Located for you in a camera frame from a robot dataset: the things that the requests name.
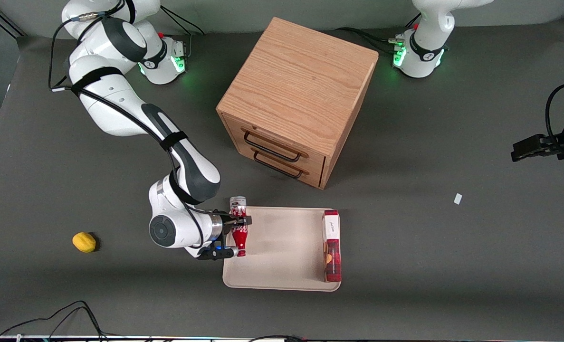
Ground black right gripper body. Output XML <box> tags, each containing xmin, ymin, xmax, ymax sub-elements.
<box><xmin>219</xmin><ymin>213</ymin><xmax>239</xmax><ymax>249</ymax></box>

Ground red coke bottle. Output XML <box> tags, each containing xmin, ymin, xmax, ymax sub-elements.
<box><xmin>229</xmin><ymin>196</ymin><xmax>250</xmax><ymax>257</ymax></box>

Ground beige plastic tray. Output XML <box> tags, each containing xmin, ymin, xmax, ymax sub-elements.
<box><xmin>222</xmin><ymin>206</ymin><xmax>342</xmax><ymax>292</ymax></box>

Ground red cookie box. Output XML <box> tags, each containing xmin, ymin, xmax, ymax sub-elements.
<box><xmin>322</xmin><ymin>209</ymin><xmax>342</xmax><ymax>283</ymax></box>

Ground yellow lemon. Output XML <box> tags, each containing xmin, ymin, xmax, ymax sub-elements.
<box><xmin>72</xmin><ymin>232</ymin><xmax>97</xmax><ymax>253</ymax></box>

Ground wooden drawer cabinet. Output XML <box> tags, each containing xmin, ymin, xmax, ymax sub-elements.
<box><xmin>216</xmin><ymin>17</ymin><xmax>379</xmax><ymax>190</ymax></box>

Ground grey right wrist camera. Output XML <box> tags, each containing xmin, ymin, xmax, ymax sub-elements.
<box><xmin>197</xmin><ymin>245</ymin><xmax>239</xmax><ymax>261</ymax></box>

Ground wooden drawer black handle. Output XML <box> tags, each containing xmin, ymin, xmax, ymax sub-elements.
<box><xmin>224</xmin><ymin>114</ymin><xmax>328</xmax><ymax>175</ymax></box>
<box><xmin>237</xmin><ymin>142</ymin><xmax>326</xmax><ymax>189</ymax></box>

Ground black floor cable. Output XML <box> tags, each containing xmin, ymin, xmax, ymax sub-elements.
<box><xmin>0</xmin><ymin>300</ymin><xmax>109</xmax><ymax>342</ymax></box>
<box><xmin>248</xmin><ymin>334</ymin><xmax>307</xmax><ymax>342</ymax></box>

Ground black cables at left arm base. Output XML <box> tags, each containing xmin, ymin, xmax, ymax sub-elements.
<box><xmin>334</xmin><ymin>13</ymin><xmax>422</xmax><ymax>54</ymax></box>

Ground black cables at arm base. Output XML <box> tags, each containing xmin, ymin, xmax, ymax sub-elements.
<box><xmin>334</xmin><ymin>13</ymin><xmax>422</xmax><ymax>54</ymax></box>
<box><xmin>158</xmin><ymin>6</ymin><xmax>206</xmax><ymax>60</ymax></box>

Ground black cables at right arm base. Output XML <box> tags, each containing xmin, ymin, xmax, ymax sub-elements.
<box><xmin>158</xmin><ymin>6</ymin><xmax>206</xmax><ymax>60</ymax></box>

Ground black cable along right arm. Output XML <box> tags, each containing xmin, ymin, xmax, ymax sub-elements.
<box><xmin>48</xmin><ymin>0</ymin><xmax>206</xmax><ymax>250</ymax></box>

